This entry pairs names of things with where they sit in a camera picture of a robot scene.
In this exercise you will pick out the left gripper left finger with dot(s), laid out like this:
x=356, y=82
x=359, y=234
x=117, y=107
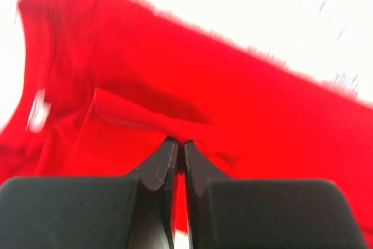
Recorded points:
x=131, y=211

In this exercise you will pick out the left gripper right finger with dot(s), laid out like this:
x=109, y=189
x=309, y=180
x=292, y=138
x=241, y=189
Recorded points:
x=228, y=213

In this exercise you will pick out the red t shirt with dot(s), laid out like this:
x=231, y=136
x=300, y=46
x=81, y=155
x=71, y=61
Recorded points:
x=107, y=81

